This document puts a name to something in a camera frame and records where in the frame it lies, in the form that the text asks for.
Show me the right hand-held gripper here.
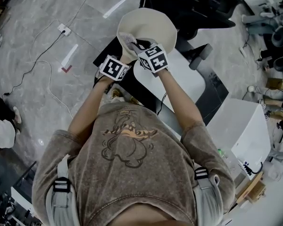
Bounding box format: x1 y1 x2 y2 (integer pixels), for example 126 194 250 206
131 38 169 74

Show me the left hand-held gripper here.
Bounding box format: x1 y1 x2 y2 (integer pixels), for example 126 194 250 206
93 54 132 82

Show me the silver steel wool scrubber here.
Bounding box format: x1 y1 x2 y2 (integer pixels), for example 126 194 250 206
121 32 136 45

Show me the cream white pan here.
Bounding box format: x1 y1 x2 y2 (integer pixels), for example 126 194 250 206
117 9 177 61

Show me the person's right forearm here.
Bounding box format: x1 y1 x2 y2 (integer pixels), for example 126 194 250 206
158 67 205 132

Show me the person's left forearm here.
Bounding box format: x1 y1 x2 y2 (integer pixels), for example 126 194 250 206
67 75 112 136

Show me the white floor tape strip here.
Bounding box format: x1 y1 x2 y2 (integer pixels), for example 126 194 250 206
60 43 79 67
102 0 128 19

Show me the grey chair armrest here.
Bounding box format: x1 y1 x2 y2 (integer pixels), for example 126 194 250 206
188 43 213 71

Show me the white power strip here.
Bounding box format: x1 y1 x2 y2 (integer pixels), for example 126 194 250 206
57 23 72 36

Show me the black office chair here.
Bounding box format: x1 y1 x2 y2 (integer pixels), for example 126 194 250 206
139 0 237 40

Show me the brown printed t-shirt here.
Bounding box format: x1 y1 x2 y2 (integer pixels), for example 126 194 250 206
31 102 237 226

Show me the white cabinet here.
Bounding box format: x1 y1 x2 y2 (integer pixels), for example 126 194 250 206
206 97 272 181

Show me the cardboard box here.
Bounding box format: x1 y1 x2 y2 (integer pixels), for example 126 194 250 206
266 77 283 90

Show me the dark grey swivel chair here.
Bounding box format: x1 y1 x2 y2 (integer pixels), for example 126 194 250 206
271 24 283 48

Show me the wooden stool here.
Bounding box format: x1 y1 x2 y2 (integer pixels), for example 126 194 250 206
235 172 267 205

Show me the white floor cable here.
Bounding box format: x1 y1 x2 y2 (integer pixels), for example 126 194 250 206
29 19 74 120

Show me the black floor cable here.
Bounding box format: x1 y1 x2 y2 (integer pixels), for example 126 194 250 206
3 31 65 97

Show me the grey shoulder strap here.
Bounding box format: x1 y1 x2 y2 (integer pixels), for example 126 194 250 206
192 166 225 222
45 153 74 226

